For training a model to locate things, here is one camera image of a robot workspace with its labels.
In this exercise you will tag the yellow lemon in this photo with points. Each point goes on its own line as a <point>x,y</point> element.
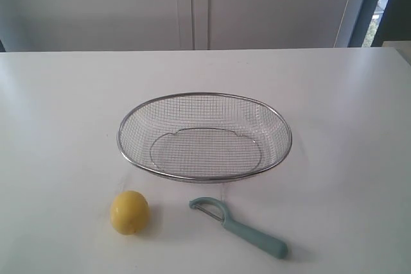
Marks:
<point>129,213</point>

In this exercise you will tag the white cabinet doors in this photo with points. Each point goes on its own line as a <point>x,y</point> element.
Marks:
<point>122,25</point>

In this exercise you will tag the oval wire mesh basket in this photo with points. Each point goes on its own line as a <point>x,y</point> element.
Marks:
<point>204,137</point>

